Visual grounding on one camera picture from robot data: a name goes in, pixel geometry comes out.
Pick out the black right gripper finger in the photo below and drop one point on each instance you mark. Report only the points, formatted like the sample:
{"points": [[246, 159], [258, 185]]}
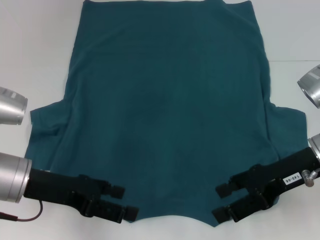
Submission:
{"points": [[231, 188], [242, 208]]}

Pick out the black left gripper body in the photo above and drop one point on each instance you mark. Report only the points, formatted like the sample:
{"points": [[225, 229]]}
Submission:
{"points": [[55, 186]]}

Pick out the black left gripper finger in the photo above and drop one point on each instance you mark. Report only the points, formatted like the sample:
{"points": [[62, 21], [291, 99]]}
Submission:
{"points": [[115, 192], [112, 212]]}

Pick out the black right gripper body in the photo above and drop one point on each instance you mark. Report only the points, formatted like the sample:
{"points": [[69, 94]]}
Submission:
{"points": [[280, 175]]}

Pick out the teal blue t-shirt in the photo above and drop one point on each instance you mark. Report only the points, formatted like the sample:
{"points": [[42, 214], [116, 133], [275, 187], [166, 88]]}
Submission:
{"points": [[162, 100]]}

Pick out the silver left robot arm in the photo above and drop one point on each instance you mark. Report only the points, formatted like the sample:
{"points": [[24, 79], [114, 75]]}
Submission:
{"points": [[12, 177]]}

